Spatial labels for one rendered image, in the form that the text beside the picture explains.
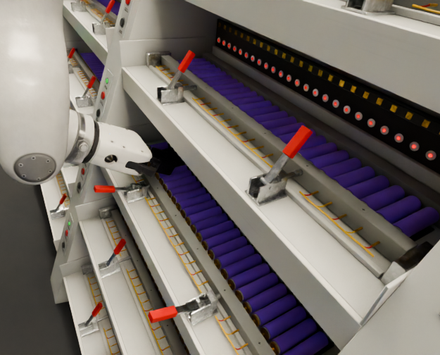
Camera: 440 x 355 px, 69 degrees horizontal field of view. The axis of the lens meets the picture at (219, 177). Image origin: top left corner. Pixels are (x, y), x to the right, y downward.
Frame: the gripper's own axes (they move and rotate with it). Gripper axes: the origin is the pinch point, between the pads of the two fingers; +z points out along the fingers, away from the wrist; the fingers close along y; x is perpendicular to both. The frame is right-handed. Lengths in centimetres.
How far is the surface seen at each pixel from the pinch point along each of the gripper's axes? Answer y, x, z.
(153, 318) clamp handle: -30.1, 6.8, -12.0
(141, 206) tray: -6.2, 7.2, -3.5
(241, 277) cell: -28.9, 2.0, 1.6
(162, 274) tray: -21.9, 8.4, -5.6
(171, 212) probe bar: -12.4, 3.5, -1.9
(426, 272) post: -46, -18, -11
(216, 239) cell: -21.0, 1.8, 1.9
